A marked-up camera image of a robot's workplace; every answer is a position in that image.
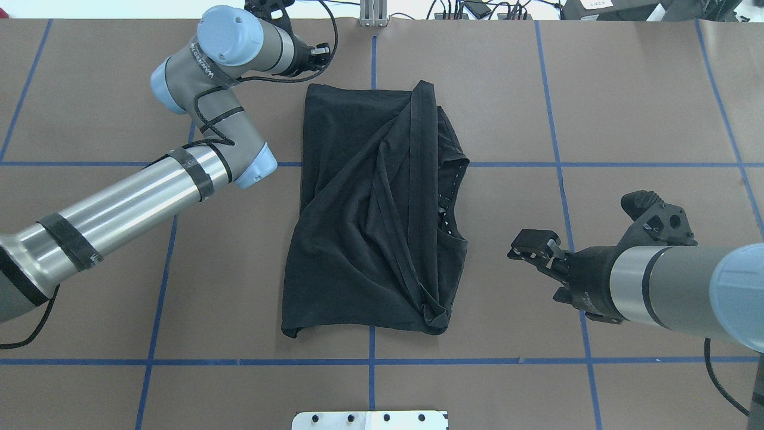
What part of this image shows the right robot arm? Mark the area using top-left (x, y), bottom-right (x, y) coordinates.
top-left (507, 229), bottom-right (762, 353)

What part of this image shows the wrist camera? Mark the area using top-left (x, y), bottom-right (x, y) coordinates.
top-left (244, 0), bottom-right (295, 24)
top-left (617, 190), bottom-right (698, 248)

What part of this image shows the white camera stand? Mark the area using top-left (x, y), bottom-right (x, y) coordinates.
top-left (291, 410), bottom-right (449, 429)

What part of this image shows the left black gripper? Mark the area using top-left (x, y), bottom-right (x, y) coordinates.
top-left (291, 36), bottom-right (332, 77)

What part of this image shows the black graphic t-shirt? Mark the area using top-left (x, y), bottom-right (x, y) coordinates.
top-left (281, 81), bottom-right (470, 338)

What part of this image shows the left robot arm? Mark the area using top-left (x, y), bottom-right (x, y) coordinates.
top-left (1, 1), bottom-right (337, 322)

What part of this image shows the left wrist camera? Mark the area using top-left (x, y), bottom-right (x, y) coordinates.
top-left (244, 0), bottom-right (295, 24)

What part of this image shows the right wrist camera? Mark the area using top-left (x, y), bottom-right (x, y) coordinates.
top-left (617, 190), bottom-right (698, 248)

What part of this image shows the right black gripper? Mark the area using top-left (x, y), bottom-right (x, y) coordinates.
top-left (507, 229), bottom-right (624, 324)

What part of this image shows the aluminium frame post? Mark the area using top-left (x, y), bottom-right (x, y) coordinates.
top-left (358, 0), bottom-right (389, 27)

